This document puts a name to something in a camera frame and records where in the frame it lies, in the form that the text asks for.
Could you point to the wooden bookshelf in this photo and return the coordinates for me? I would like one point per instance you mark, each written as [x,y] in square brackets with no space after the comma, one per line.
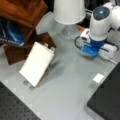
[27,14]

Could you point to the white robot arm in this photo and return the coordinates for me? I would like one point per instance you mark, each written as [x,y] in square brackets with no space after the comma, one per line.
[94,38]

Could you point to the blue white gripper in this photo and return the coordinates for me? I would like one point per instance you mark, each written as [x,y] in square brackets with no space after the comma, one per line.
[91,50]

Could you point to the orange small object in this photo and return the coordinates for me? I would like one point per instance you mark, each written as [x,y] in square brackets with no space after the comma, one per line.
[81,28]

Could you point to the blue book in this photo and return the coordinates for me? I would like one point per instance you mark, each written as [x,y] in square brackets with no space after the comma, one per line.
[10,33]

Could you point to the black perforated board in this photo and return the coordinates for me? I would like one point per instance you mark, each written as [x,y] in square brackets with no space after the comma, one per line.
[12,108]

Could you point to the white table lamp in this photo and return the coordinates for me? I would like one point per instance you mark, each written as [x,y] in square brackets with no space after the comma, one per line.
[69,13]

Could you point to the black box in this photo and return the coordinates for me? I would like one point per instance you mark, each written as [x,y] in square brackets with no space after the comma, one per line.
[106,99]

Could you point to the small white label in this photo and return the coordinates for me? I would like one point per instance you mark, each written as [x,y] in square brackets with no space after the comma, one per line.
[98,78]

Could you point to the white notebook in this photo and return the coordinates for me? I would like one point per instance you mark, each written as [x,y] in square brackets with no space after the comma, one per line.
[36,64]

